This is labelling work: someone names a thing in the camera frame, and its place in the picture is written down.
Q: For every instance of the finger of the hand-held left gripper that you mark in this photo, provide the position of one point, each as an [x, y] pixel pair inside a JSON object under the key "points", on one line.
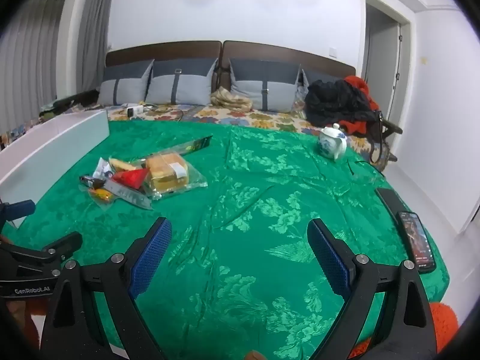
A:
{"points": [[63, 242], [20, 209]]}

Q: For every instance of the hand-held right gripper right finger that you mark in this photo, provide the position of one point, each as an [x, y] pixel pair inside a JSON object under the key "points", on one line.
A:
{"points": [[330, 262]]}

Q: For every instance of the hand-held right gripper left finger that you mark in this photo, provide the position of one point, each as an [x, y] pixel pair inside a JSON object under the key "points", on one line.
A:
{"points": [[150, 262]]}

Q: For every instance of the silver snack packet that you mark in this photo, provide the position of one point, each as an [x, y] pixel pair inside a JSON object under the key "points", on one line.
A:
{"points": [[127, 195]]}

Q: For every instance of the white cardboard box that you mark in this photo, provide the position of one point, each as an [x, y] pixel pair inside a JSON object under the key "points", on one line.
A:
{"points": [[56, 146]]}

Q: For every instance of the red triangular packet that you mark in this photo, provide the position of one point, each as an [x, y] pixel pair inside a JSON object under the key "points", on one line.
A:
{"points": [[131, 178]]}

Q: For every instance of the orange small snack packet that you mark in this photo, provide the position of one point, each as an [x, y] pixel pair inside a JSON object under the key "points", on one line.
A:
{"points": [[100, 195]]}

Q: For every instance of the white crumpled small packet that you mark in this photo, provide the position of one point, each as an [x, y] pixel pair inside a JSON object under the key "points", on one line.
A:
{"points": [[102, 167]]}

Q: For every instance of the black flat slab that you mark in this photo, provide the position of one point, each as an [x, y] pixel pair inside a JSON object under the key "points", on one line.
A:
{"points": [[390, 202]]}

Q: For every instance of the black smartphone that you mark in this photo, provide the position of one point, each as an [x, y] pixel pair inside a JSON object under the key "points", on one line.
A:
{"points": [[416, 242]]}

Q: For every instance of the clear bread packet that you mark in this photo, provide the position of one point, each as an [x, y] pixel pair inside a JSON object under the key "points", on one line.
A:
{"points": [[167, 170]]}

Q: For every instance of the clear cake slice packet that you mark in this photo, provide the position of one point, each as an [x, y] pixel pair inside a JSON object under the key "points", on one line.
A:
{"points": [[122, 165]]}

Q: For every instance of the thin-framed eyeglasses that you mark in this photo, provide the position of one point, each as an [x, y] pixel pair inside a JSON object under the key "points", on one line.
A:
{"points": [[365, 172]]}

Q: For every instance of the green patterned cloth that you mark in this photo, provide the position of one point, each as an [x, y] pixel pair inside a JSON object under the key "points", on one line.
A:
{"points": [[243, 195]]}

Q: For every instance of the white blue porcelain teapot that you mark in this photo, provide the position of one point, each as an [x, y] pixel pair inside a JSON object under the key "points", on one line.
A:
{"points": [[332, 144]]}

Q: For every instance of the orange plush fabric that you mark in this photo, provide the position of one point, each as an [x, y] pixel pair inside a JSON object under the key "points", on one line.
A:
{"points": [[442, 318]]}

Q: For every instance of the long black snack packet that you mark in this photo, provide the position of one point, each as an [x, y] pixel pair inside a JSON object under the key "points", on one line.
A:
{"points": [[197, 144]]}

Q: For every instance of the dark handbag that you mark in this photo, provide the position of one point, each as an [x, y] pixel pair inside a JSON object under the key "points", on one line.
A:
{"points": [[378, 135]]}

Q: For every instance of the grey curtain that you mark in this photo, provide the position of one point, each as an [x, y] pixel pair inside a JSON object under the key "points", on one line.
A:
{"points": [[30, 63]]}

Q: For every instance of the white charger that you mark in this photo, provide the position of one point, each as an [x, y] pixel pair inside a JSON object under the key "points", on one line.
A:
{"points": [[133, 111]]}

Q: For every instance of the floral bedsheet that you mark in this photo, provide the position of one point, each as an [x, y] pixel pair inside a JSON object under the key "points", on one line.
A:
{"points": [[262, 120]]}

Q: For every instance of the black jacket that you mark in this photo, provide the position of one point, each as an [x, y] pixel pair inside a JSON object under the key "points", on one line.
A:
{"points": [[333, 101]]}

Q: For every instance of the beige folded blanket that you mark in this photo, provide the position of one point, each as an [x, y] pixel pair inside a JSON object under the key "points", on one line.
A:
{"points": [[230, 99]]}

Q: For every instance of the red garment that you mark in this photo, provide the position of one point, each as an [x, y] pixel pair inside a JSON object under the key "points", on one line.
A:
{"points": [[358, 82]]}

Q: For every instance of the brown wooden headboard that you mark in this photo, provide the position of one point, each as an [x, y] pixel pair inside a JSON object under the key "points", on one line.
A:
{"points": [[262, 50]]}

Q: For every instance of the white door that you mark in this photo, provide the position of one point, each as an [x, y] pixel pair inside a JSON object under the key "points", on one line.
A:
{"points": [[378, 45]]}

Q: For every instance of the white wall switch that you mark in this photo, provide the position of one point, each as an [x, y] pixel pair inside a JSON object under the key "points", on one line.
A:
{"points": [[332, 51]]}

